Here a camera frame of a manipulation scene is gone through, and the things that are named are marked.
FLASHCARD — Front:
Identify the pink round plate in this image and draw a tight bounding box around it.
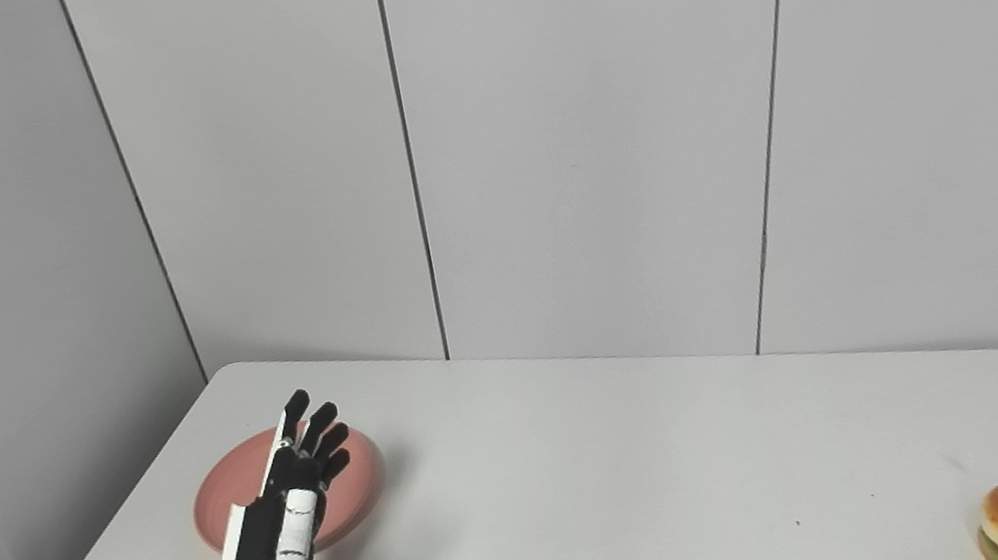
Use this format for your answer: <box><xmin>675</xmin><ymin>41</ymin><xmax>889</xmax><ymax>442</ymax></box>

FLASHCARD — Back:
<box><xmin>182</xmin><ymin>410</ymin><xmax>396</xmax><ymax>560</ymax></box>

